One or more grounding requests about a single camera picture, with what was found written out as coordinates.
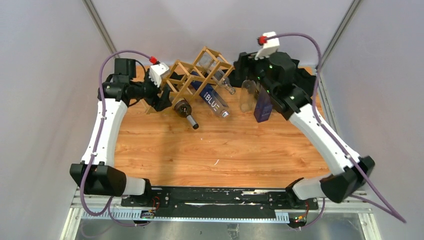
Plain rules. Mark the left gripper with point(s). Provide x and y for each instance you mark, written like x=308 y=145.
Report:
x=164 y=101

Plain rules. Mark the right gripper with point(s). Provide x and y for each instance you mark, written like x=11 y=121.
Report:
x=246 y=60

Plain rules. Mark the small clear bottle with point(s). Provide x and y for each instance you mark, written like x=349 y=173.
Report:
x=247 y=96

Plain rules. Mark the wooden wine rack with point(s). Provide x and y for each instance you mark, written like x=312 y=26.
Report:
x=186 y=80

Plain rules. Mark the blue square bottle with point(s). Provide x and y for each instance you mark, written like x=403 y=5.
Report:
x=214 y=101
x=263 y=107

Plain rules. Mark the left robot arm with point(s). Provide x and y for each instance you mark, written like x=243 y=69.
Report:
x=96 y=173

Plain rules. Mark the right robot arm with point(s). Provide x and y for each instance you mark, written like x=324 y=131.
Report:
x=290 y=90

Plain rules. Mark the dark brown wine bottle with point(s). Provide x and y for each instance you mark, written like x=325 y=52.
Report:
x=184 y=110

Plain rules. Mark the black cloth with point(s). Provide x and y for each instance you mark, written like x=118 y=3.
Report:
x=286 y=72

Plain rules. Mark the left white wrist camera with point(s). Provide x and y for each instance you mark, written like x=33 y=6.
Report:
x=157 y=72

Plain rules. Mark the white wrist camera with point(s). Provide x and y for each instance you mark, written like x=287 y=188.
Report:
x=269 y=45
x=157 y=72

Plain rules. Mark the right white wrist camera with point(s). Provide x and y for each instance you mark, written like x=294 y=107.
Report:
x=269 y=45

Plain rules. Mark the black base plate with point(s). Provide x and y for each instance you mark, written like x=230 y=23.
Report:
x=222 y=203

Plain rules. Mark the aluminium rail frame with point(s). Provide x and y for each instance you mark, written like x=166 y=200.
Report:
x=352 y=219

